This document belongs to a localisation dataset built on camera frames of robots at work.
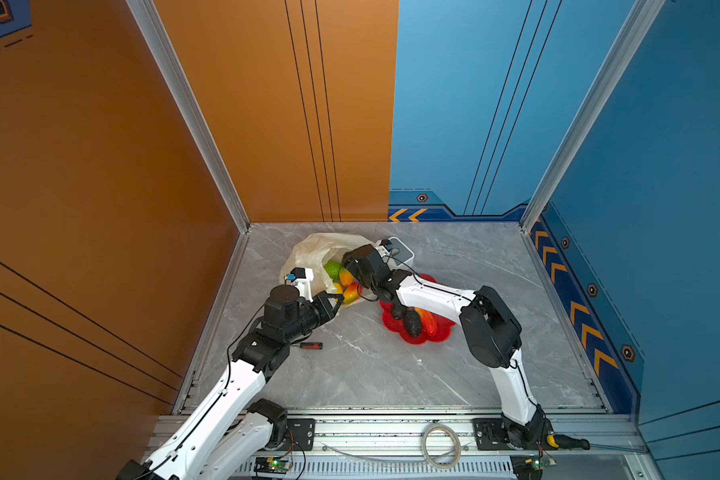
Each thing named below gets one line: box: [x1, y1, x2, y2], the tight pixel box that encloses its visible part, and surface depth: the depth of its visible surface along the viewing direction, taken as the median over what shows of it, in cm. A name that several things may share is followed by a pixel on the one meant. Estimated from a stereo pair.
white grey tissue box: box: [386, 236, 415, 270], surface depth 107 cm
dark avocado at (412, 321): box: [404, 307, 421, 338], surface depth 90 cm
